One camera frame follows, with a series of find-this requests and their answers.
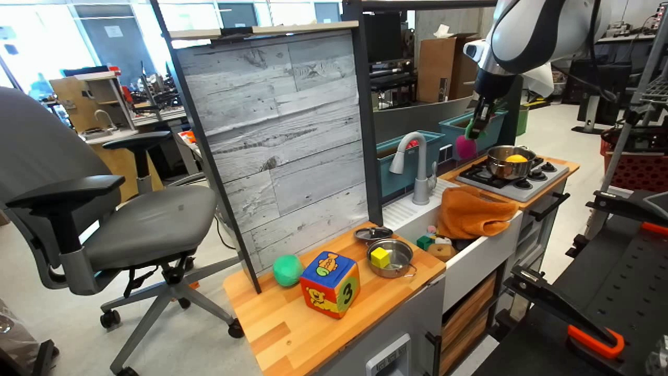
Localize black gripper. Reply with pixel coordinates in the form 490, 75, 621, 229
465, 92, 506, 147

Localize purple radish plushy green leaves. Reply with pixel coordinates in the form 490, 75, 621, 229
454, 124, 488, 163

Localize silver metal pot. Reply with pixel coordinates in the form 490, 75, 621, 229
484, 145, 538, 185

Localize white toy sink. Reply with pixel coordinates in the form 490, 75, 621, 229
381, 187, 527, 296

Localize large teal planter box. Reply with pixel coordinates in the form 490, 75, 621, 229
439, 106, 510, 163

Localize grey toy faucet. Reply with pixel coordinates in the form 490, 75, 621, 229
388, 131, 439, 208

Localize grey toy stove black grates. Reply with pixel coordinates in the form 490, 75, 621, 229
456, 152, 572, 206

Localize tall cardboard box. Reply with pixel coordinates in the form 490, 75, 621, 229
415, 34, 482, 105

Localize orange cloth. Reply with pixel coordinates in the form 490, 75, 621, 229
434, 187, 521, 243

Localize small teal planter box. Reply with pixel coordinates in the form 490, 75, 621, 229
374, 131, 447, 206

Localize brown toy food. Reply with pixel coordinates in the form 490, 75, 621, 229
426, 237, 457, 264

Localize small metal lid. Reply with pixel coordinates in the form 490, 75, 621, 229
353, 227, 394, 246

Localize small metal bowl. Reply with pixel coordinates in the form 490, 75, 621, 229
366, 238, 415, 280

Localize small yellow cube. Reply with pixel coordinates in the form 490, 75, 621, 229
368, 246, 393, 273

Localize red crate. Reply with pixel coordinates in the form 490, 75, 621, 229
602, 148, 668, 197

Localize grey wood backdrop panel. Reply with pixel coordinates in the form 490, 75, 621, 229
172, 28, 371, 279

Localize black perforated table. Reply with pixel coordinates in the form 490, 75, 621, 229
473, 208, 668, 376

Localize colourful number cube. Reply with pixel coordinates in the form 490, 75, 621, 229
298, 252, 361, 323

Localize green ball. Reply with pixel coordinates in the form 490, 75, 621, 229
272, 254, 305, 290

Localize wooden toy kitchen unit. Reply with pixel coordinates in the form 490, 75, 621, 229
222, 152, 581, 376

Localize grey office chair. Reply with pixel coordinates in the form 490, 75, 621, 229
0, 86, 247, 376

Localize wooden shelf unit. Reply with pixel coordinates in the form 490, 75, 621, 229
48, 69, 138, 139

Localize black clamp orange handle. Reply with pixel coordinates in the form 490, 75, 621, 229
510, 269, 628, 364
588, 189, 668, 241

